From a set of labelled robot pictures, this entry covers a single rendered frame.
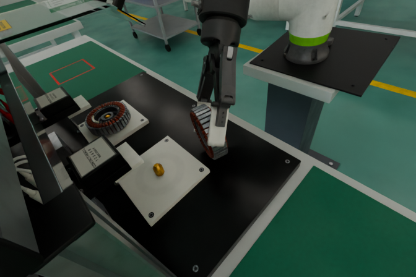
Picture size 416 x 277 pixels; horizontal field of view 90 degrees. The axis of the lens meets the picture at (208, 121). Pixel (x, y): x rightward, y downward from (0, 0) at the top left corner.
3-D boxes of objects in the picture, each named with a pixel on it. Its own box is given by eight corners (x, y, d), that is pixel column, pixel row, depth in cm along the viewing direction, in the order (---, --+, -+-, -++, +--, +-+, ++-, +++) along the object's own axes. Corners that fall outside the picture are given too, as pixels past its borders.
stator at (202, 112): (195, 114, 35) (215, 105, 36) (184, 107, 46) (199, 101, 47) (218, 169, 38) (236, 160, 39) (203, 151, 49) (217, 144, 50)
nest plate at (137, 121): (124, 102, 67) (122, 99, 66) (149, 122, 58) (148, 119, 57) (78, 128, 60) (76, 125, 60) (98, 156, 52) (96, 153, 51)
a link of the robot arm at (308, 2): (285, 28, 79) (290, -33, 66) (331, 29, 72) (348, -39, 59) (276, 45, 72) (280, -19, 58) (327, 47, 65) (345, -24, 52)
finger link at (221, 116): (226, 97, 36) (233, 98, 33) (223, 126, 36) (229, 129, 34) (218, 96, 35) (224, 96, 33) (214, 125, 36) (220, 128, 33)
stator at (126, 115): (121, 104, 64) (116, 94, 62) (138, 120, 58) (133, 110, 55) (85, 124, 59) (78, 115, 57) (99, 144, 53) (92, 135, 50)
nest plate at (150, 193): (168, 138, 53) (167, 135, 52) (210, 172, 44) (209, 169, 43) (115, 178, 46) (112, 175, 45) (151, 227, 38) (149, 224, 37)
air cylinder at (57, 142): (67, 144, 56) (54, 130, 52) (76, 159, 52) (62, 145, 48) (47, 156, 54) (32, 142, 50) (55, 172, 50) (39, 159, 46)
